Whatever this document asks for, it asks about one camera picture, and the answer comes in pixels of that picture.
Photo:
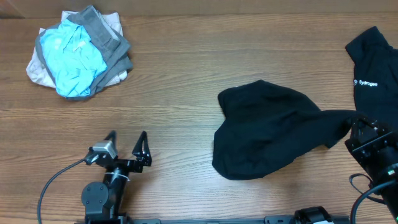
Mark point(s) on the black t-shirt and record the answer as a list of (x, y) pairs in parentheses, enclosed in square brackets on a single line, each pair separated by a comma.
[(268, 126)]

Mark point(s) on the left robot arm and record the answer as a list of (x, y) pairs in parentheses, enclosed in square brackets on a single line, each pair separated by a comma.
[(102, 200)]

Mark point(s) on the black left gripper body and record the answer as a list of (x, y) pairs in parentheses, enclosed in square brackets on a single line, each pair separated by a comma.
[(133, 166)]

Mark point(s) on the light blue folded shirt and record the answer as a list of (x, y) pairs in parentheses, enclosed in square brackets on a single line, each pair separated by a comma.
[(71, 58)]

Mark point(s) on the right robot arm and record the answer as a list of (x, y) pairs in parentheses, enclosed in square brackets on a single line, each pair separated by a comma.
[(382, 189)]

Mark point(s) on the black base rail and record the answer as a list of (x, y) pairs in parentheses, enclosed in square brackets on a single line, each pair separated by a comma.
[(280, 219)]

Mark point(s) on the grey folded garment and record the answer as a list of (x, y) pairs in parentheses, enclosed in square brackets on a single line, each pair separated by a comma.
[(113, 46)]

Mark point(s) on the black shirt with white logo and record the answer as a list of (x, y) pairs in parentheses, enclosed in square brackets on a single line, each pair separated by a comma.
[(375, 76)]

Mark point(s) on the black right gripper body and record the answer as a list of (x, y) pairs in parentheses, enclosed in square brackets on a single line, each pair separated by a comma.
[(379, 151)]

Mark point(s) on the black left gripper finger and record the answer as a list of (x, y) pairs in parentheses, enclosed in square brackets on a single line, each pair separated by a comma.
[(141, 151), (111, 137)]

